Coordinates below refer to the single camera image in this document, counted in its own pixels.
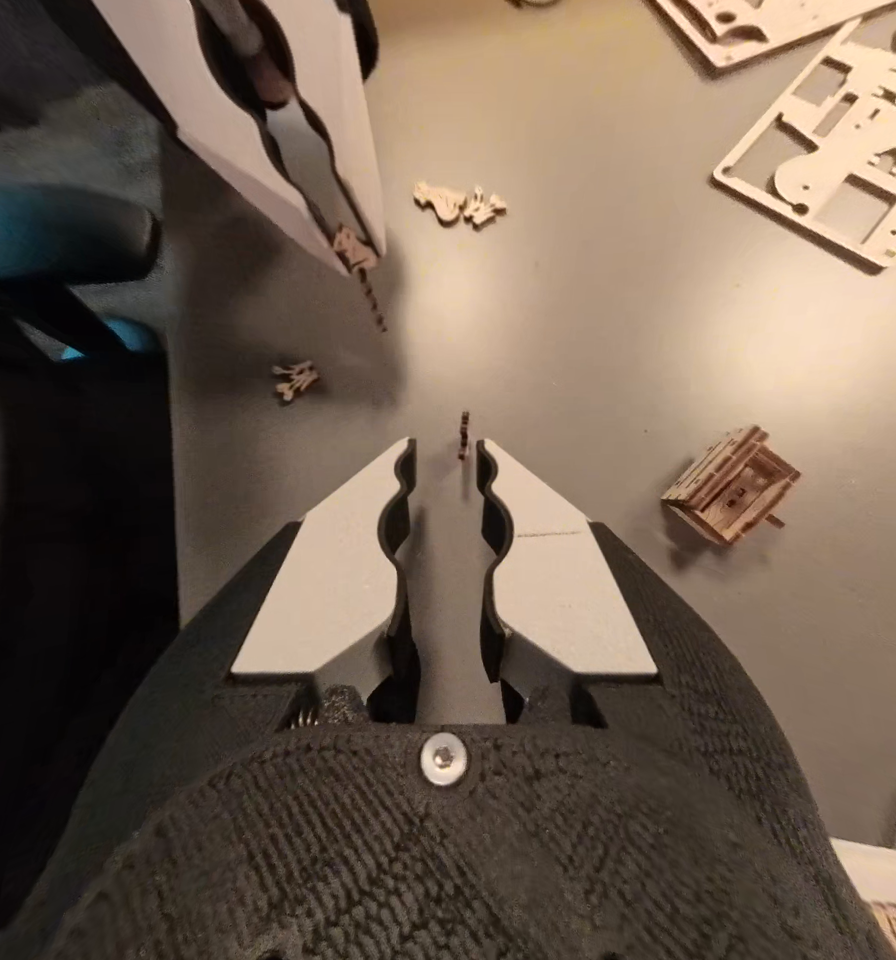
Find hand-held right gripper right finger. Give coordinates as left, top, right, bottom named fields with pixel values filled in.
left=476, top=439, right=659, bottom=695

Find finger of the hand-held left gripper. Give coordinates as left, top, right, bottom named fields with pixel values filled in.
left=90, top=0, right=353, bottom=276
left=262, top=0, right=387, bottom=258

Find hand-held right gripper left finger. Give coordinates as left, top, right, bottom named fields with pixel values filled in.
left=229, top=438, right=419, bottom=690

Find small wooden grass part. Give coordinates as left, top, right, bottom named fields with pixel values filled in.
left=332, top=227, right=380, bottom=276
left=271, top=360, right=321, bottom=404
left=463, top=186, right=509, bottom=231

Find small wooden box model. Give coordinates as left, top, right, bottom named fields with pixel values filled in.
left=660, top=424, right=803, bottom=547

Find wooden parts sheet, small cutouts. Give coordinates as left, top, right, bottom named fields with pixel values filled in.
left=646, top=0, right=896, bottom=74

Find wooden parts sheet, large cutouts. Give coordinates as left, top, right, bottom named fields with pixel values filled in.
left=712, top=7, right=896, bottom=273

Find person's left hand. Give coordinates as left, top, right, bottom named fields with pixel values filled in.
left=255, top=45, right=291, bottom=110

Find small wooden cat part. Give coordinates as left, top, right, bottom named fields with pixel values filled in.
left=412, top=180, right=469, bottom=228

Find white instruction booklet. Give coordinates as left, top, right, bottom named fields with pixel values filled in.
left=829, top=776, right=896, bottom=960

